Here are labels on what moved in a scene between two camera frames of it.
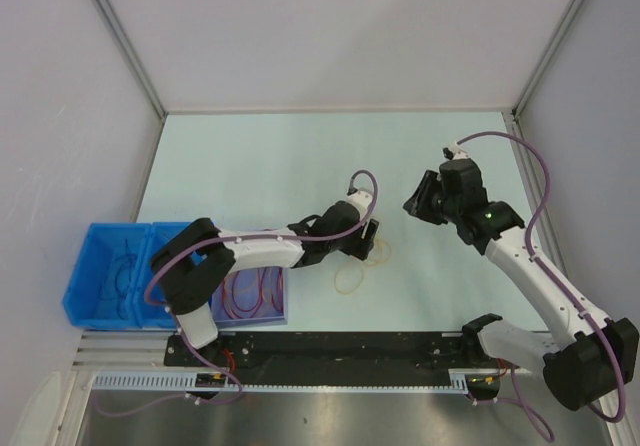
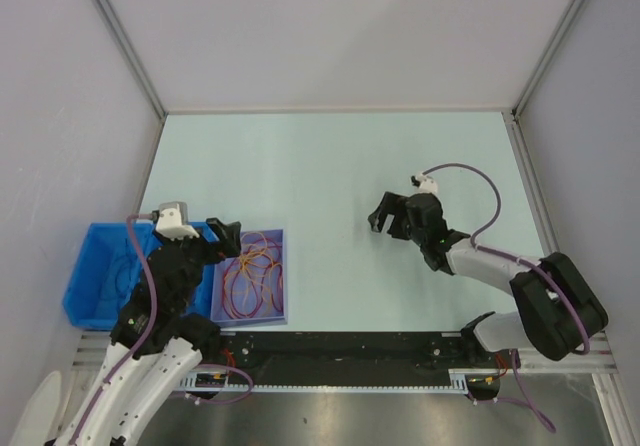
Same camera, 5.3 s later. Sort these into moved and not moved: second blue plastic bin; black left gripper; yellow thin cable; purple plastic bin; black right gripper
Moved: yellow thin cable; black right gripper; black left gripper
Not moved: second blue plastic bin; purple plastic bin
